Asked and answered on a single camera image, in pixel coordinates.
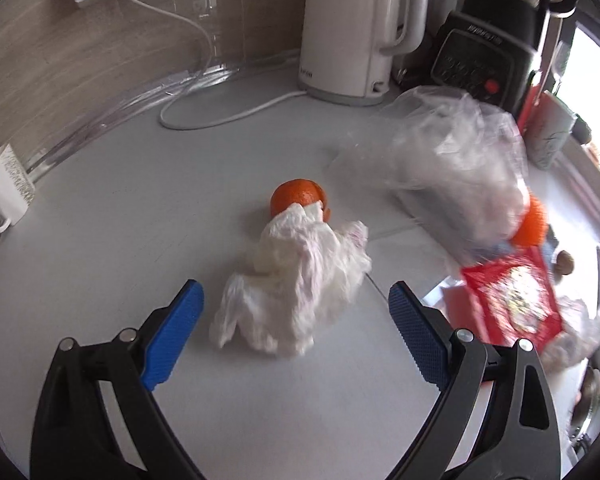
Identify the white kettle power cable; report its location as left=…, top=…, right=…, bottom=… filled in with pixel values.
left=122, top=0, right=309, bottom=131

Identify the clear plastic bag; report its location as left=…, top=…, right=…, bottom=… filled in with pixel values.
left=330, top=86, right=530, bottom=266

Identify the white electric kettle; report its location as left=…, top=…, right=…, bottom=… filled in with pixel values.
left=298, top=0, right=428, bottom=106

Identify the white coffee mug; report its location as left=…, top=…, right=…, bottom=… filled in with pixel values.
left=0, top=143, right=35, bottom=234

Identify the orange mandarin peel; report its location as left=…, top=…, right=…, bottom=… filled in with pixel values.
left=270, top=179, right=330, bottom=221

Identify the small brown nut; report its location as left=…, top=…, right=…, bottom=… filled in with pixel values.
left=553, top=250, right=574, bottom=276

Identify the red snack packet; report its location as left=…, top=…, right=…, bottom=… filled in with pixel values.
left=460, top=247, right=562, bottom=352

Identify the red black blender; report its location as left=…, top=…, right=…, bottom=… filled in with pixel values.
left=426, top=0, right=578, bottom=117

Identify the white plastic bag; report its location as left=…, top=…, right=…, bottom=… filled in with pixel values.
left=209, top=202, right=372, bottom=358

